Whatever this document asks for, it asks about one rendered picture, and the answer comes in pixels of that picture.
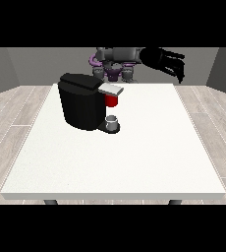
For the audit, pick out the pale grey machine lid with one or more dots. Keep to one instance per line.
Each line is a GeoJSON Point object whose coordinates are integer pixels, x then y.
{"type": "Point", "coordinates": [110, 88]}

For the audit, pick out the black coffee machine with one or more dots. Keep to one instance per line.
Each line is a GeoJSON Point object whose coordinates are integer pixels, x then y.
{"type": "Point", "coordinates": [80, 105]}

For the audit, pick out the grey robot trunk purple rings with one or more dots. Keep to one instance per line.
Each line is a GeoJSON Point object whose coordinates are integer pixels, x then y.
{"type": "Point", "coordinates": [112, 74]}

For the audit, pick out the small grey cup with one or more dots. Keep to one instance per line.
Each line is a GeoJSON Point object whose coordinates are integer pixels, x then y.
{"type": "Point", "coordinates": [111, 123]}

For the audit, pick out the dark table leg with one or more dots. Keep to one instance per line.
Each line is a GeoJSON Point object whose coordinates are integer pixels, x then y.
{"type": "Point", "coordinates": [175, 202]}
{"type": "Point", "coordinates": [50, 202]}

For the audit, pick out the red pod holder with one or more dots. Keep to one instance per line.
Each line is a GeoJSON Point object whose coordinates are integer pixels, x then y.
{"type": "Point", "coordinates": [110, 100]}

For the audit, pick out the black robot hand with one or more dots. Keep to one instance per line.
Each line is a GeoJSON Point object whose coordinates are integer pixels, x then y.
{"type": "Point", "coordinates": [152, 58]}

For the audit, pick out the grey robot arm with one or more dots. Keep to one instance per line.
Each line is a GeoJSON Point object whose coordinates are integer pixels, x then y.
{"type": "Point", "coordinates": [124, 54]}

